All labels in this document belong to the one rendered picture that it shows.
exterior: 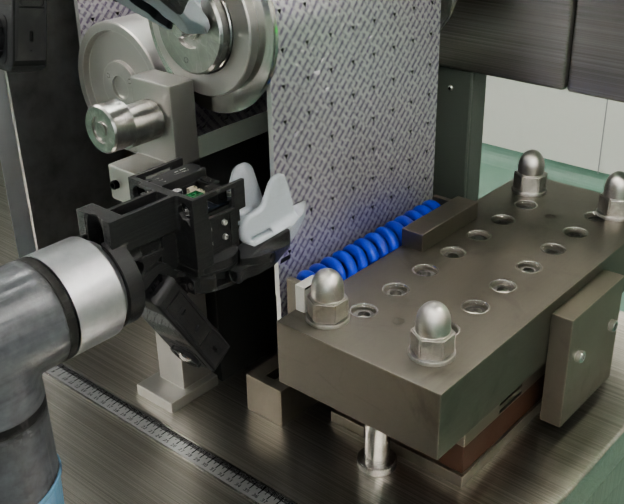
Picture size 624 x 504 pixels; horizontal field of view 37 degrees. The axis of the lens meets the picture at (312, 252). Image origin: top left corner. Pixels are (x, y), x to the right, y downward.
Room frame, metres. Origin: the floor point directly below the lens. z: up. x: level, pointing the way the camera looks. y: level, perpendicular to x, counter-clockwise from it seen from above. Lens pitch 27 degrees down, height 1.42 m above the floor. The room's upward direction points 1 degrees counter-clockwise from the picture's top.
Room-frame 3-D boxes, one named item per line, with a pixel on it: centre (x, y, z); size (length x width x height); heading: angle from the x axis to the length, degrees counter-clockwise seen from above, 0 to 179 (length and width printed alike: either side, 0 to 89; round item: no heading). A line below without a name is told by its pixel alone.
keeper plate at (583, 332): (0.69, -0.24, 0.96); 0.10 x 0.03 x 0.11; 139
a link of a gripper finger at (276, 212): (0.68, 0.03, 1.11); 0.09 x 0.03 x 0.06; 137
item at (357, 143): (0.79, -0.05, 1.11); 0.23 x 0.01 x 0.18; 139
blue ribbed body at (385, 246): (0.77, -0.06, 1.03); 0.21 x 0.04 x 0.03; 139
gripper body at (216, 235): (0.61, 0.11, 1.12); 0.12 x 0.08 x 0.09; 138
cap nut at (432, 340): (0.59, -0.09, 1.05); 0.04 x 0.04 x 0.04
